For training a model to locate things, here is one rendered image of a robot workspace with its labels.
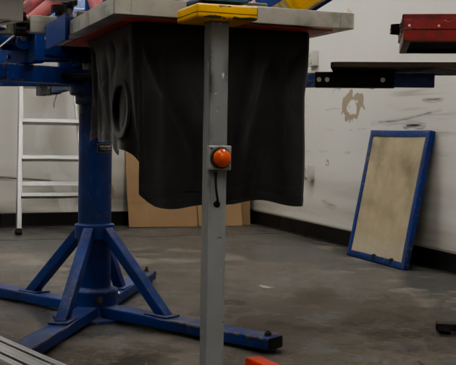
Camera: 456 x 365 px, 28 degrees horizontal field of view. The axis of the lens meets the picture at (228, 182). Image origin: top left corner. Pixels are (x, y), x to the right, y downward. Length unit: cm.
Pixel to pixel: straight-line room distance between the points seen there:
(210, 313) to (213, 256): 12
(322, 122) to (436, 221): 146
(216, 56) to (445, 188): 314
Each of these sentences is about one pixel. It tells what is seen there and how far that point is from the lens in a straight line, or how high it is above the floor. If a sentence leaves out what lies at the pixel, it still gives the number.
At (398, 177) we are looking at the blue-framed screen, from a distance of 509.
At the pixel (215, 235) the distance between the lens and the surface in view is 186.
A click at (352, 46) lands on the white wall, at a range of 577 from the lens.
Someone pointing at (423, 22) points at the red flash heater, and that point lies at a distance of 310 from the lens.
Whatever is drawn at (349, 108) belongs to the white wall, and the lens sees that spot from 576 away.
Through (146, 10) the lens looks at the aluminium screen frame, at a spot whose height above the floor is 96.
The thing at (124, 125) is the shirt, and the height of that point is 71.
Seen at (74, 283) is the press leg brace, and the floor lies 17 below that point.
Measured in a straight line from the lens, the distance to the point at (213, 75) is 185.
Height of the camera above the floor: 70
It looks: 3 degrees down
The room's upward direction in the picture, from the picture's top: 1 degrees clockwise
